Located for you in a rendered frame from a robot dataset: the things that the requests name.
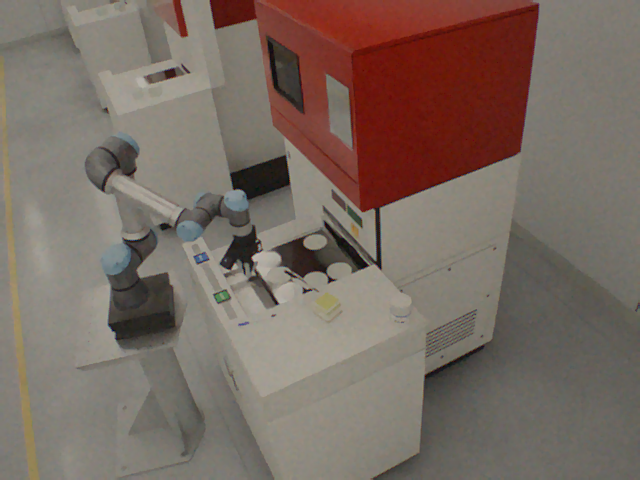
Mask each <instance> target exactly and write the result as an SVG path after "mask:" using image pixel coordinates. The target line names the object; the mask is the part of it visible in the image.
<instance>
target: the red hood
mask: <svg viewBox="0 0 640 480"><path fill-rule="evenodd" d="M254 3H255V9H256V16H257V22H258V28H259V35H260V41H259V42H261V47H260V48H262V53H261V55H263V60H262V61H264V66H263V67H265V74H264V75H266V81H267V88H268V94H269V101H270V108H271V114H272V121H273V126H274V127H275V128H276V129H277V130H278V131H279V132H280V133H281V135H282V136H283V137H284V138H286V139H287V140H288V141H289V142H291V143H292V144H293V145H294V146H295V147H296V148H297V149H298V151H300V152H301V153H302V154H303V155H304V156H305V157H306V158H307V159H308V160H309V161H310V162H311V163H312V164H314V166H315V167H316V168H317V169H318V170H319V171H320V172H321V173H322V174H323V175H324V176H325V177H326V178H328V179H329V181H330V182H331V183H332V184H333V185H334V186H335V187H336V188H337V189H338V190H339V191H341V192H342V194H343V195H344V196H345V197H346V198H347V199H348V200H350V201H351V202H352V203H354V204H355V205H356V206H357V208H358V209H359V210H360V211H361V212H362V213H363V212H366V211H370V210H372V209H375V208H377V207H380V205H384V204H386V203H389V202H391V201H394V200H398V199H400V198H403V197H405V196H408V195H412V194H414V193H417V192H419V190H420V191H422V189H424V188H428V187H431V186H433V185H436V184H438V183H441V182H444V181H447V180H450V179H452V178H455V177H458V176H460V175H463V174H465V173H469V172H472V171H474V170H477V168H479V167H482V166H485V165H487V164H490V163H493V162H496V161H499V160H501V159H504V158H506V157H509V156H512V155H514V154H517V153H519V152H521V146H522V140H523V133H524V126H525V120H526V114H527V109H526V107H527V101H528V95H529V89H530V82H531V75H532V63H533V57H534V51H535V45H536V32H537V26H538V20H539V9H538V8H539V4H540V3H538V2H534V1H531V0H254Z"/></svg>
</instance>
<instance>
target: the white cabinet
mask: <svg viewBox="0 0 640 480"><path fill-rule="evenodd" d="M187 268H188V266H187ZM188 271H189V274H190V278H191V281H192V284H193V287H194V290H195V292H196V294H197V298H198V301H199V304H200V308H201V311H202V314H203V317H204V320H205V324H206V328H207V331H209V334H210V338H211V341H212V344H213V347H214V350H215V355H216V358H217V361H218V364H219V366H221V368H222V370H223V374H224V376H225V378H226V380H227V382H228V384H229V386H230V389H231V392H232V393H233V394H234V396H235V398H236V400H237V402H238V405H239V407H240V409H241V411H242V414H243V416H244V418H246V421H247V423H248V425H249V427H250V429H251V431H252V434H253V436H254V438H255V440H256V443H257V445H259V447H260V450H261V452H262V454H263V456H264V458H265V460H266V462H267V465H268V467H269V469H270V471H271V473H273V475H274V477H275V480H371V479H373V478H375V477H376V476H378V475H380V474H382V473H383V472H385V471H387V470H390V469H392V468H393V467H395V466H397V465H399V464H401V463H402V462H404V461H407V460H409V458H410V457H412V456H414V455H415V454H417V453H419V441H421V419H422V399H423V383H424V377H425V355H426V348H422V349H420V350H418V351H415V353H413V354H411V355H409V356H407V357H405V358H403V359H400V360H398V361H396V362H394V363H392V364H390V365H388V367H385V368H383V369H381V370H379V371H377V372H375V373H373V374H369V375H367V376H365V377H363V378H361V379H359V380H356V381H354V383H352V384H350V385H348V386H346V387H344V388H341V389H339V390H337V391H335V392H333V393H331V394H329V395H326V396H324V397H322V398H320V399H317V400H315V401H313V403H310V404H308V405H306V406H304V407H302V408H300V409H298V410H295V411H293V412H291V413H289V414H287V415H285V416H283V417H281V418H278V419H276V420H274V421H272V422H270V423H268V422H267V420H266V418H265V416H264V414H262V412H261V410H260V407H259V405H258V403H257V401H256V399H255V397H254V395H253V393H252V391H251V389H249V386H248V384H247V382H246V380H245V378H244V376H243V374H242V372H241V370H240V367H239V365H238V363H236V361H235V359H234V357H233V355H232V354H231V352H230V349H229V347H228V345H227V343H226V341H225V339H223V337H222V334H221V332H220V330H219V328H218V326H217V324H216V322H215V319H214V317H213V315H212V313H210V311H209V309H208V307H207V304H206V302H205V300H204V298H203V296H202V294H201V292H200V289H199V287H198V285H197V283H195V281H194V279H193V277H192V274H191V272H190V270H189V268H188Z"/></svg>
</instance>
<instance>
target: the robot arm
mask: <svg viewBox="0 0 640 480"><path fill-rule="evenodd" d="M139 153H140V150H139V147H138V144H137V142H136V141H135V140H134V139H133V138H131V136H129V135H127V134H125V133H121V132H118V133H114V134H113V135H111V137H109V138H108V139H107V140H106V141H104V142H103V143H102V144H100V145H99V146H98V147H96V148H94V149H92V150H91V152H90V153H89V154H88V155H87V156H86V159H85V162H84V168H85V173H86V176H87V178H88V179H89V181H90V182H91V183H92V184H93V185H94V186H95V187H96V188H97V189H99V190H100V191H102V192H104V193H106V194H111V193H112V194H114V195H115V199H116V203H117V207H118V210H119V215H120V219H121V222H122V226H123V227H122V228H121V231H120V235H121V238H122V242H121V243H116V244H113V246H109V247H107V248H106V250H105V251H104V252H103V254H102V256H101V263H102V268H103V271H104V272H105V274H106V276H107V279H108V281H109V285H110V287H111V301H112V304H113V306H114V308H116V309H118V310H122V311H129V310H133V309H136V308H138V307H140V306H142V305H143V304H144V303H145V302H146V301H147V300H148V298H149V294H150V293H149V289H148V287H147V285H146V284H145V283H144V282H143V281H142V279H141V278H140V276H139V274H138V271H137V270H138V268H139V267H140V266H141V265H142V263H143V262H144V261H145V260H146V258H147V257H148V256H149V255H150V254H151V253H153V251H154V250H155V247H156V246H157V244H159V236H157V234H156V231H155V230H153V228H152V227H151V226H150V225H148V224H147V223H145V221H144V217H143V211H145V212H147V213H149V214H151V215H153V216H155V218H156V219H159V220H161V221H163V222H165V223H167V224H169V225H171V226H172V227H174V228H176V232H177V236H178V237H181V238H182V240H183V241H185V242H194V241H195V240H196V239H197V238H199V237H200V236H202V235H203V232H204V230H205V229H206V228H207V227H208V225H209V224H210V223H211V222H212V221H213V218H215V217H216V216H220V217H228V222H229V226H231V231H232V234H233V237H234V240H233V241H232V243H231V245H229V246H228V249H227V251H226V252H225V254H224V256H223V257H222V259H221V262H220V263H219V264H220V266H222V267H223V268H225V269H227V270H232V268H233V267H234V265H235V263H236V264H237V266H238V267H239V269H240V271H241V272H242V273H243V276H246V277H247V278H250V277H251V276H252V272H253V270H254V269H255V268H256V266H257V265H258V262H257V261H256V262H254V261H253V258H252V257H253V256H255V255H256V254H257V253H258V254H260V253H261V252H262V251H263V248H262V241H261V240H259V239H257V236H256V229H255V225H252V224H251V218H250V212H249V203H248V200H247V196H246V194H245V193H243V191H242V190H238V189H236V190H230V192H227V193H226V194H225V196H223V195H216V194H211V193H199V194H197V196H195V199H194V200H193V210H192V211H190V210H188V209H186V208H184V207H183V206H181V205H179V204H176V203H174V201H172V200H170V199H168V198H167V197H165V196H163V195H161V194H159V193H157V192H155V191H152V190H151V189H149V188H147V187H145V186H143V185H141V184H139V183H137V181H136V180H135V175H134V174H135V173H136V171H137V166H136V161H135V159H136V158H137V157H138V155H139ZM142 210H143V211H142ZM257 240H258V241H257ZM256 241H257V242H256ZM259 244H261V250H259V251H258V249H259V246H258V245H259Z"/></svg>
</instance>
